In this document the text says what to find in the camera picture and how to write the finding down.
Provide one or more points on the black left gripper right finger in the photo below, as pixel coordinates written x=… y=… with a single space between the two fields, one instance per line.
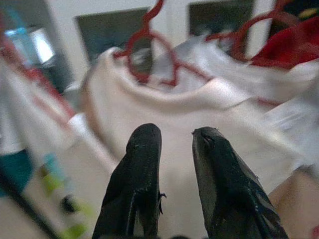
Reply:
x=224 y=186

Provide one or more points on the red garment white trim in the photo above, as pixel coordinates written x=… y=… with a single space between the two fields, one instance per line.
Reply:
x=289 y=47

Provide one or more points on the dark framed picture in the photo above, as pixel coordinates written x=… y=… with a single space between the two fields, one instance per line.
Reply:
x=109 y=32
x=219 y=17

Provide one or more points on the cream white sweater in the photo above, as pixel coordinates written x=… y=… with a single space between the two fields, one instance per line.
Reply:
x=154 y=107

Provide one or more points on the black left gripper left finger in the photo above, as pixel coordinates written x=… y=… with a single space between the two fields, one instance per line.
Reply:
x=139 y=174

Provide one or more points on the white jersey red trim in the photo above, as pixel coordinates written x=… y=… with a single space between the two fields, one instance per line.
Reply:
x=22 y=107

